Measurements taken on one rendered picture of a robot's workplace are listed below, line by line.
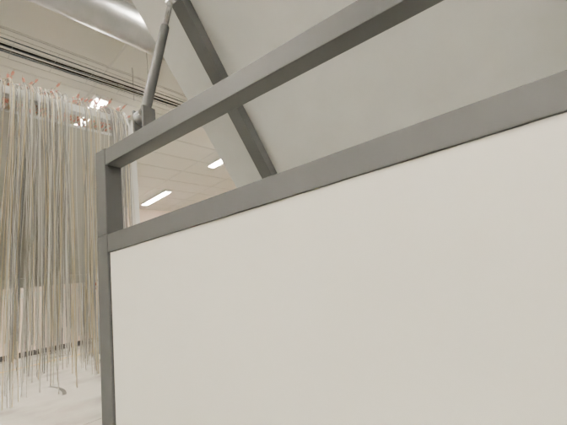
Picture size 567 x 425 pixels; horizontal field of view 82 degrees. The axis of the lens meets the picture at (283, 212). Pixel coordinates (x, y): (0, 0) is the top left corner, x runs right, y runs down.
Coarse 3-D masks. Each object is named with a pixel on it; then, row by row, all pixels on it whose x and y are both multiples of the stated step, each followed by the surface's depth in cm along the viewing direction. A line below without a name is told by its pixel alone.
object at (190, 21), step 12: (180, 0) 89; (180, 12) 90; (192, 12) 91; (192, 24) 91; (192, 36) 92; (204, 36) 93; (204, 48) 93; (204, 60) 95; (216, 60) 95; (216, 72) 95; (240, 108) 100; (240, 120) 100; (240, 132) 102; (252, 132) 103; (252, 144) 103; (252, 156) 105; (264, 156) 105; (264, 168) 106
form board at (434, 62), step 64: (192, 0) 92; (256, 0) 86; (320, 0) 81; (448, 0) 73; (512, 0) 69; (192, 64) 101; (384, 64) 83; (448, 64) 79; (512, 64) 74; (256, 128) 104; (320, 128) 97; (384, 128) 91
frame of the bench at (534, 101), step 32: (512, 96) 33; (544, 96) 32; (416, 128) 38; (448, 128) 36; (480, 128) 35; (320, 160) 44; (352, 160) 42; (384, 160) 40; (224, 192) 53; (256, 192) 50; (288, 192) 47; (160, 224) 61; (192, 224) 56
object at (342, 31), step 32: (384, 0) 42; (416, 0) 41; (320, 32) 47; (352, 32) 45; (256, 64) 52; (288, 64) 49; (320, 64) 50; (224, 96) 55; (256, 96) 56; (160, 128) 64; (192, 128) 63; (96, 160) 75; (128, 160) 73; (96, 192) 74
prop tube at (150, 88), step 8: (160, 24) 82; (160, 32) 81; (168, 32) 82; (160, 40) 79; (160, 48) 78; (160, 56) 78; (152, 64) 76; (160, 64) 77; (152, 72) 75; (152, 80) 74; (152, 88) 73; (144, 96) 72; (152, 96) 73; (144, 104) 71; (152, 104) 72; (136, 112) 70; (136, 120) 70
